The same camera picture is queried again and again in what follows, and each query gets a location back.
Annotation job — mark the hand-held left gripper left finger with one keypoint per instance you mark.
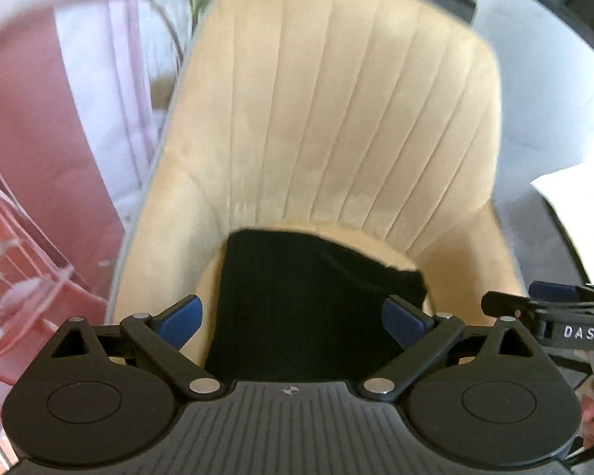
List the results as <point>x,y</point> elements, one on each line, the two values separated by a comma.
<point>185,319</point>

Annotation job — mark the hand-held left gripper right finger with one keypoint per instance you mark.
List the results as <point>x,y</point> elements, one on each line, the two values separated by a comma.
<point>401,321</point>

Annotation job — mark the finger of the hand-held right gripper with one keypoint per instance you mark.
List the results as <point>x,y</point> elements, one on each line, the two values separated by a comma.
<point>505,303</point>
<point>552,291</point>

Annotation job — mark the black ribbed pants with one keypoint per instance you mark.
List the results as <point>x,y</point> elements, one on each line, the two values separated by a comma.
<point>297,307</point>

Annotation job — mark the pink curtain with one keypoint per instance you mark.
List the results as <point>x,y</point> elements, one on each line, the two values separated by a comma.
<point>34,183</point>

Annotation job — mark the beige upholstered chair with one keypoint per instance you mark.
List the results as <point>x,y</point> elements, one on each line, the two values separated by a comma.
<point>336,123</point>

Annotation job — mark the white sheer curtain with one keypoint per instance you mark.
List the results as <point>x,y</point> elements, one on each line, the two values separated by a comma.
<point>114,99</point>

